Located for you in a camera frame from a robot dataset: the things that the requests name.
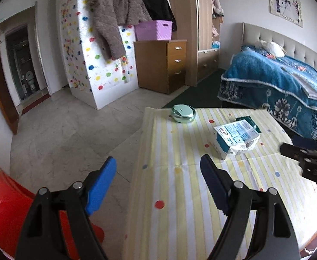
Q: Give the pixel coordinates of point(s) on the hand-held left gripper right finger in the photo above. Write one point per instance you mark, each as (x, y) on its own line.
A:
(215, 187)

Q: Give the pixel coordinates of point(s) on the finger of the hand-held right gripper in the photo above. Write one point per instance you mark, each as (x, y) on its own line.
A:
(296, 151)

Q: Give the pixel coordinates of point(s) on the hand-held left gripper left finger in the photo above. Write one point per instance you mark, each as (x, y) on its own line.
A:
(101, 187)

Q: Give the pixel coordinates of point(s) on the white blue tissue packet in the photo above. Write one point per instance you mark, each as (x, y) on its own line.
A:
(236, 138)

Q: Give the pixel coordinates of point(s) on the teal wrapper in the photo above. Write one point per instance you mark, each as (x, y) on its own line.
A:
(252, 124)

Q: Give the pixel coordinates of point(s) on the yellow striped dotted tablecloth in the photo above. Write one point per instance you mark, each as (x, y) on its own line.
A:
(174, 154)

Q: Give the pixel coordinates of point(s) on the folded grey towel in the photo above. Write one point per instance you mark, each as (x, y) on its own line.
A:
(309, 89)

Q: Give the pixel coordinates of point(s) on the round green tin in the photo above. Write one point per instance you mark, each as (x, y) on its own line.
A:
(183, 113)

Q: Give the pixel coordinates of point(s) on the dark green rug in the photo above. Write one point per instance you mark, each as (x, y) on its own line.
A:
(196, 97)

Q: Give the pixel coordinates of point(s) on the bed with blue blanket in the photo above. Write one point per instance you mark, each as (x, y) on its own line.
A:
(250, 67)

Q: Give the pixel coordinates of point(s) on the beige upholstered bed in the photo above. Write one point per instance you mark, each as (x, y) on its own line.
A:
(296, 46)

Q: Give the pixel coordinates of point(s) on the white plush toy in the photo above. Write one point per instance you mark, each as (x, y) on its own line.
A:
(270, 47)

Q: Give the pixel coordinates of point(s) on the white colourful dotted board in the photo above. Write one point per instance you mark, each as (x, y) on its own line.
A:
(93, 73)

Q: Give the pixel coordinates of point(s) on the white toilet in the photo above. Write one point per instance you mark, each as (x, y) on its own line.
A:
(31, 81)

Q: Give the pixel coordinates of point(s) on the wooden drawer cabinet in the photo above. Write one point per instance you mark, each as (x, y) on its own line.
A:
(158, 65)

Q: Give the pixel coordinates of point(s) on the folded clothes pile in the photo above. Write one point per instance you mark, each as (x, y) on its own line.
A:
(215, 36)

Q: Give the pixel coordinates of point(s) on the brown wooden door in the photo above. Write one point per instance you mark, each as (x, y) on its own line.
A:
(1, 86)

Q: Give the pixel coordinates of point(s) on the wooden wardrobe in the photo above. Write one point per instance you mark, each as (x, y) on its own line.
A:
(204, 32)

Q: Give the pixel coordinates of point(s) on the purple plastic basket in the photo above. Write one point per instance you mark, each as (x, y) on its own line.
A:
(153, 31)

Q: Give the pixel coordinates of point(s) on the pink hanging garment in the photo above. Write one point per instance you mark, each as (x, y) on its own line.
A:
(216, 1)

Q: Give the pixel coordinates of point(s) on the brown quilted jacket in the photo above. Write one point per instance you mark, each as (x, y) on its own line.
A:
(112, 8)

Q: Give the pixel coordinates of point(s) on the black jacket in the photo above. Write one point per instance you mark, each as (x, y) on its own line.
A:
(158, 2)

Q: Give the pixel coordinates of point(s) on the white framed wall picture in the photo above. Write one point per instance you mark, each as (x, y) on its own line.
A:
(285, 6)

